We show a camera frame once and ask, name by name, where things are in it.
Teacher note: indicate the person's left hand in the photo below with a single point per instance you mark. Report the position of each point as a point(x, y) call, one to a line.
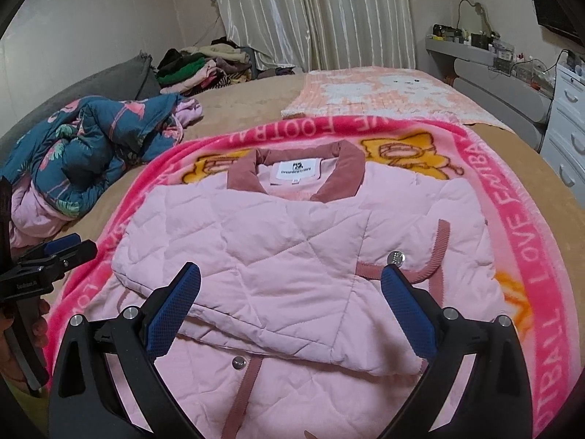
point(40, 324)

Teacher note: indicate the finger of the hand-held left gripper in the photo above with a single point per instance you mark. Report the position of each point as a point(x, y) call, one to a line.
point(80, 256)
point(61, 244)

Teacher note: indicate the blue floral quilt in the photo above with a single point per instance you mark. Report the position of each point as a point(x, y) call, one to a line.
point(87, 146)

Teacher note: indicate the pink cat print towel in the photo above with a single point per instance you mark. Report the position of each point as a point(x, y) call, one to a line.
point(388, 93)

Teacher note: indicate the white drawer chest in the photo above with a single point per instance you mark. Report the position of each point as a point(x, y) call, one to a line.
point(566, 123)

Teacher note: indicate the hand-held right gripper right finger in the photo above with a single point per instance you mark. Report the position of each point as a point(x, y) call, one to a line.
point(409, 315)

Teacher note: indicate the clutter of small table items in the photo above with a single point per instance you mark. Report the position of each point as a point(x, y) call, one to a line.
point(493, 45)

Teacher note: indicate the pink quilted jacket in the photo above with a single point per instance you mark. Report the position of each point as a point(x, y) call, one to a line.
point(274, 247)

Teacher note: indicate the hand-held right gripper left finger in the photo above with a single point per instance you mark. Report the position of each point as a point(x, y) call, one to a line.
point(171, 315)

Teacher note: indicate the black wall television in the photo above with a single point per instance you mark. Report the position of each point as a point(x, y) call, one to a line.
point(555, 4)

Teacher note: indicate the grey headboard shelf with clutter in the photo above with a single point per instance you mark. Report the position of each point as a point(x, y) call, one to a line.
point(498, 87)

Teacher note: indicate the pile of folded clothes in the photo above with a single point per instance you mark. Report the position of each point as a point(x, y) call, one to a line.
point(196, 66)

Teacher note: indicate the pink printed blanket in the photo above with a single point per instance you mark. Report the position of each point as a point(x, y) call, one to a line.
point(525, 247)

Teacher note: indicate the white striped curtain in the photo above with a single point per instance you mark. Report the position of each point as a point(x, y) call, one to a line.
point(329, 13)

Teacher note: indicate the grey pillow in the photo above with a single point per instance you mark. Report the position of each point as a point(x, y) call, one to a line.
point(77, 82)

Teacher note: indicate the tan bed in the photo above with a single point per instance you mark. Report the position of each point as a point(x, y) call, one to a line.
point(256, 96)

